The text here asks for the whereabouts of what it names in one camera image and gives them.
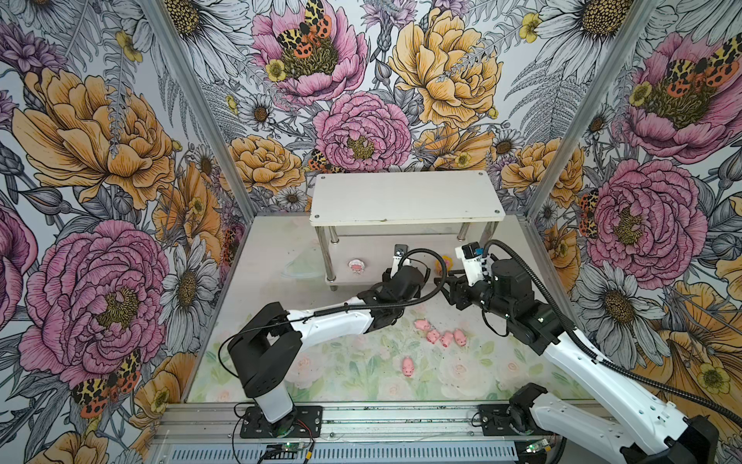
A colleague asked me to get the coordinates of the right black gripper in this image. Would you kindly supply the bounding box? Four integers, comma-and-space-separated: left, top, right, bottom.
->
434, 270, 514, 320

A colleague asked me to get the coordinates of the white hooded pink doll toy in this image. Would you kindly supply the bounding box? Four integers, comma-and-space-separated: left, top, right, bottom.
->
348, 258, 366, 275

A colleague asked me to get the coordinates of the pink bear yellow flower toy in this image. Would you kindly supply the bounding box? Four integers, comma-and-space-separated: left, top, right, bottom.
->
435, 255, 453, 276

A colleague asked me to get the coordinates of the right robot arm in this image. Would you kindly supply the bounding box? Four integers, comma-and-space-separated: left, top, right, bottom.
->
444, 252, 719, 463

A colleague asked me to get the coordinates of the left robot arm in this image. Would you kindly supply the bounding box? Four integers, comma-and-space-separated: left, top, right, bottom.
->
225, 265, 442, 435

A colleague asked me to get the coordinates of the white two-tier shelf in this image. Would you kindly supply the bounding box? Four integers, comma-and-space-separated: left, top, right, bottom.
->
310, 170, 505, 289

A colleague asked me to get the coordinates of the pink pig toy upper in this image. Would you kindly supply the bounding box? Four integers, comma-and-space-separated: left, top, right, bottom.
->
414, 319, 431, 333

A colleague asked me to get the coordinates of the pink pig toy left pair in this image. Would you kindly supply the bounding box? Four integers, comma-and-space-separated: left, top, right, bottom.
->
426, 329, 441, 344

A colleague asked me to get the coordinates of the pink pig toy right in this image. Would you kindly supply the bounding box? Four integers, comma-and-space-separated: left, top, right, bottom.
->
453, 329, 468, 347

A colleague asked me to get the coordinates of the pink pig toy middle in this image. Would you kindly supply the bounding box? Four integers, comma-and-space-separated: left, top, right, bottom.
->
441, 332, 454, 348

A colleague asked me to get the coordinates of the pink pig toy front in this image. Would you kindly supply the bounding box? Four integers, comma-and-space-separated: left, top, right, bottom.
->
401, 357, 415, 378

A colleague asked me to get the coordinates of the left black cable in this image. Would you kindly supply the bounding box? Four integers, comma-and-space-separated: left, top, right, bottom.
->
217, 247, 448, 378

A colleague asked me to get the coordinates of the black cable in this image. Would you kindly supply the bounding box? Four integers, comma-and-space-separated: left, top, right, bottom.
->
217, 247, 448, 378
483, 239, 742, 427

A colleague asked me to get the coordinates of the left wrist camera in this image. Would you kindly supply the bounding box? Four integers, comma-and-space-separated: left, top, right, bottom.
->
390, 244, 409, 276

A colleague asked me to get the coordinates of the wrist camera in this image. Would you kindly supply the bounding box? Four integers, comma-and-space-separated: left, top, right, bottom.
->
455, 242, 489, 286
390, 244, 409, 276

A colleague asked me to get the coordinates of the right black cable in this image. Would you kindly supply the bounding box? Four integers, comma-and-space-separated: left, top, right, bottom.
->
483, 239, 742, 427

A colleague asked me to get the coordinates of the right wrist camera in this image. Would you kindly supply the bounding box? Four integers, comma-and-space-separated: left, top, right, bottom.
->
455, 242, 489, 286

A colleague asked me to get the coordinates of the right aluminium corner post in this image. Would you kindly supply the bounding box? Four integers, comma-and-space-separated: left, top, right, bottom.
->
524, 0, 661, 222

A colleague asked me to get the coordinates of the aluminium corner post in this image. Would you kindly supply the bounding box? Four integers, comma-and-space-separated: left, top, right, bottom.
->
524, 0, 661, 222
137, 0, 258, 222

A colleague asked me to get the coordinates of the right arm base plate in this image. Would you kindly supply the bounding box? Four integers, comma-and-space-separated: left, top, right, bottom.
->
475, 403, 553, 437

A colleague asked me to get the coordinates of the white vented cable duct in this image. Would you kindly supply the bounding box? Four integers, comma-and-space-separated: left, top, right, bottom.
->
158, 441, 519, 463

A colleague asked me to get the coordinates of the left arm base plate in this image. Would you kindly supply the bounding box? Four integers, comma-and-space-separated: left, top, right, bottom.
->
239, 406, 324, 440

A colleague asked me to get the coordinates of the left aluminium corner post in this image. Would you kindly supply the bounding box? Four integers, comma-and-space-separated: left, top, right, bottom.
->
137, 0, 258, 222

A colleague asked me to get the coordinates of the aluminium front rail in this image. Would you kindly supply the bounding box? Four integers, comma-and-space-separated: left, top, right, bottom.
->
151, 398, 645, 443

